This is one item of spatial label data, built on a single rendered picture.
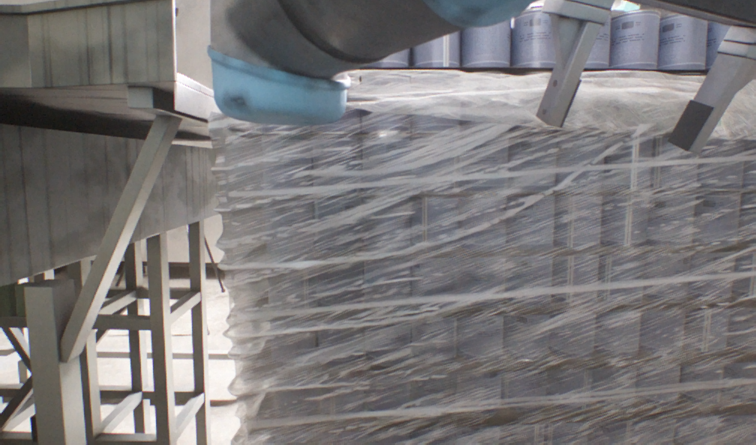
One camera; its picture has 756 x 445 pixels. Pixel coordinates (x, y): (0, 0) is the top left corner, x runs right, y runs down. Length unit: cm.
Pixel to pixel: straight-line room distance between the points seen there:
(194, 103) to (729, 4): 50
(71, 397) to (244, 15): 66
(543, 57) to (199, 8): 328
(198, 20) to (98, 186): 285
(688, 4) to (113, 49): 54
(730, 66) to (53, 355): 84
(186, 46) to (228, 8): 340
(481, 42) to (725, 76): 26
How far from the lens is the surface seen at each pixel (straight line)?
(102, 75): 55
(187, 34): 363
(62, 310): 71
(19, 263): 75
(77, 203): 83
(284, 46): 18
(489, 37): 56
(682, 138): 44
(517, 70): 55
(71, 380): 76
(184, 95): 49
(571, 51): 35
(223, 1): 22
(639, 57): 64
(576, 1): 34
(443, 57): 54
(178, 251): 362
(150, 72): 50
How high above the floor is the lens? 98
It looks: 6 degrees down
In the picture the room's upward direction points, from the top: 1 degrees clockwise
